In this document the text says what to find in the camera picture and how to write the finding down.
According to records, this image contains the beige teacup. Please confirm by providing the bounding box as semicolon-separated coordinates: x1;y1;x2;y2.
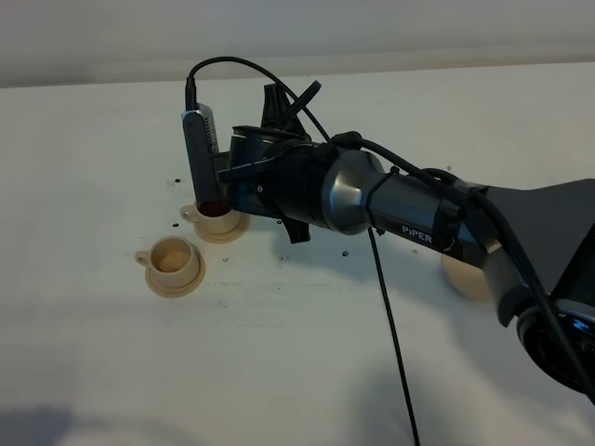
135;237;197;286
180;202;241;235

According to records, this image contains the beige teapot saucer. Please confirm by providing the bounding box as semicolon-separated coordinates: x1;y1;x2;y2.
441;255;493;302

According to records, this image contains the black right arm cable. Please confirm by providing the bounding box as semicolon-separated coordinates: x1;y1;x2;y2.
185;56;595;446

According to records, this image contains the beige far teacup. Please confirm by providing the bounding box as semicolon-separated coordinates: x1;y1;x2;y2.
180;202;241;235

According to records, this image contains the beige far cup saucer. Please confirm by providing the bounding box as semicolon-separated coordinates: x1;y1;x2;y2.
193;210;250;244

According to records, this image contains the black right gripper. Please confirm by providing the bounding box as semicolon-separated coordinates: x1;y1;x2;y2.
218;83;339;243

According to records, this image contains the beige near teacup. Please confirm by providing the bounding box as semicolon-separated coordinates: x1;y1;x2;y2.
135;237;197;286

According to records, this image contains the beige cup saucer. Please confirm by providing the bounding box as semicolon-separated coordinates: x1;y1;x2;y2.
144;247;206;298
193;210;250;244

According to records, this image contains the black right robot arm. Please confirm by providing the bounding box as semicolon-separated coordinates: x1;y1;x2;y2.
218;106;594;396

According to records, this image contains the beige near cup saucer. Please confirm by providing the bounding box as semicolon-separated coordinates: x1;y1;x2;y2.
144;247;206;298

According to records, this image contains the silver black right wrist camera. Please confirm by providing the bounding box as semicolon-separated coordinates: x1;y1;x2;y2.
182;104;231;217

